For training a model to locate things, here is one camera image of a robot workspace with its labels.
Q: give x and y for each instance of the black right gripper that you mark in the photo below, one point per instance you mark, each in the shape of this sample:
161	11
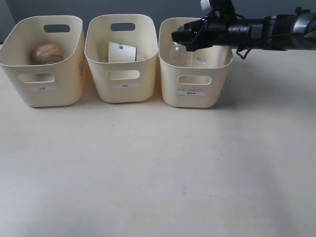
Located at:
213	31

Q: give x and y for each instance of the clear plastic bottle white cap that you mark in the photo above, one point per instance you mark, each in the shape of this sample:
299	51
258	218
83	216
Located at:
180	57

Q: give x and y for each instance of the white paper cup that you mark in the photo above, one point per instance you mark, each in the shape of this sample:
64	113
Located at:
119	53

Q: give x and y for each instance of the brown wooden cup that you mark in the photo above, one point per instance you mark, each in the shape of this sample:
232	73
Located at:
48	53

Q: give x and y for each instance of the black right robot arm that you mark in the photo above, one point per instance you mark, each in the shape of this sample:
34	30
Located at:
277	32

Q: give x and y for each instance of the right cream plastic bin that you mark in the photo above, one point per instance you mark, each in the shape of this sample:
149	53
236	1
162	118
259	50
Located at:
191	87

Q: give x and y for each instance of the cream plastic bin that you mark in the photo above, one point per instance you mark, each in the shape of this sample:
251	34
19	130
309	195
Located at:
128	81
191	87
58	84

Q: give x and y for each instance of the middle cream plastic bin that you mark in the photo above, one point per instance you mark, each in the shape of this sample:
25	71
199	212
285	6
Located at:
128	81

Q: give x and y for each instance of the left cream plastic bin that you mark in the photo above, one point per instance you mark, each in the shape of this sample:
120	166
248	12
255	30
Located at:
58	84

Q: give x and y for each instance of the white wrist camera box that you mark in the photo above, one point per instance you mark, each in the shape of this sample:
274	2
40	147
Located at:
225	8

